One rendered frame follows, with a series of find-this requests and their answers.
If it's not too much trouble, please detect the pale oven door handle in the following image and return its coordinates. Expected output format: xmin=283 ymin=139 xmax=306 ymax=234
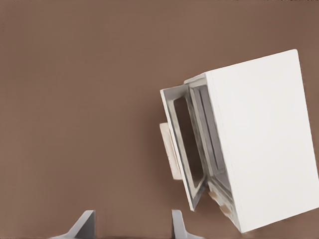
xmin=159 ymin=122 xmax=183 ymax=181

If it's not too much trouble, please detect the white oven body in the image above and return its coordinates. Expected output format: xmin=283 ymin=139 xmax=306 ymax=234
xmin=183 ymin=48 xmax=319 ymax=234

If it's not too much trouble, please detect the white oven door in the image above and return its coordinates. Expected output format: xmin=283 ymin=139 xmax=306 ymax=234
xmin=159 ymin=83 xmax=208 ymax=212

